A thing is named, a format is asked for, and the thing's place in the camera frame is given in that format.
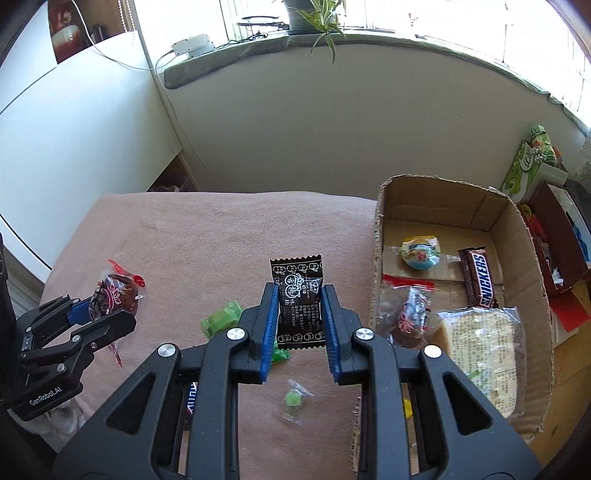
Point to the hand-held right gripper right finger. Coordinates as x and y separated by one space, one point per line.
332 332

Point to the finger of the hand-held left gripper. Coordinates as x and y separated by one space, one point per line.
81 311
106 327

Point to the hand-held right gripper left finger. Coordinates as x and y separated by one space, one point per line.
270 332

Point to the red-wrapped brown cake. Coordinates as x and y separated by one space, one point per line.
411 318
117 295

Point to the black snack packet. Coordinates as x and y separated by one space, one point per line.
298 300

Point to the round yellow pastry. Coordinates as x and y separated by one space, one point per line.
418 253

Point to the sliced bread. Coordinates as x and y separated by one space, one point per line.
480 341

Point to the brown cardboard box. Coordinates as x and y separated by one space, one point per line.
521 240

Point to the green wrapped candy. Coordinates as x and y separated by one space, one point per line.
280 355
221 318

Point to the white crumpled cloth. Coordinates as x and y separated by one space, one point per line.
64 417

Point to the white ribbed panel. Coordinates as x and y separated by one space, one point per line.
23 286

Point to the pale green candy clear wrapper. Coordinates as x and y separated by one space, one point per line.
293 398

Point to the yellow wrapped candy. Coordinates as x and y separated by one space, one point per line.
408 407

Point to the pink blanket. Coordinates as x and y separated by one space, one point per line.
184 240

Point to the white refrigerator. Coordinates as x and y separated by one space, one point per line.
92 138

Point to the red cardboard box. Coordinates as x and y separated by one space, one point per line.
549 221

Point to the green patterned carton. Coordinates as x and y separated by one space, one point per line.
524 177

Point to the white adapter box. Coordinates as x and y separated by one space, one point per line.
194 44

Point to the brown wooden cabinet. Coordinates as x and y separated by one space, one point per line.
111 18

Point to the grey windowsill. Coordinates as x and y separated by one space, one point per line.
415 46

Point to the black round dish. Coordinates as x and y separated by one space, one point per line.
261 22

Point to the potted spider plant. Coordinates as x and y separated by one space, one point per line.
300 18

